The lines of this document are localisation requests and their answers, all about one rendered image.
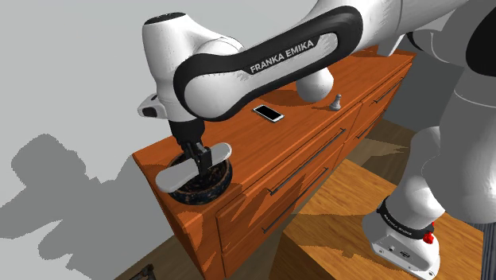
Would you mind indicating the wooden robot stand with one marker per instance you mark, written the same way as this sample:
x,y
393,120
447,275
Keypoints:
x,y
333,217

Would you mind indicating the dark speckled bowl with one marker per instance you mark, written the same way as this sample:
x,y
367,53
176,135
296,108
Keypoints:
x,y
209,188

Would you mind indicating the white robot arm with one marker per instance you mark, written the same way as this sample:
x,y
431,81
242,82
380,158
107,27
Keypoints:
x,y
217,46

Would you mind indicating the white smartphone with black screen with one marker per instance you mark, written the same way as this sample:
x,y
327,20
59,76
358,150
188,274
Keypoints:
x,y
268,113

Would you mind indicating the grey oblong object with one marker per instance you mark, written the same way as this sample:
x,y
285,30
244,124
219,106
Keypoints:
x,y
176,176

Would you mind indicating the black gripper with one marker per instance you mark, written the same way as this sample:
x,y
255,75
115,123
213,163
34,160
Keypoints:
x,y
186,130

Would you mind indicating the orange wooden chest of drawers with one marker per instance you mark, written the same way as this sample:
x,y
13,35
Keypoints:
x,y
271,147

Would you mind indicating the grey chess pawn figure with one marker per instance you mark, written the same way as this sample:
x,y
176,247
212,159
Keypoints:
x,y
335,104

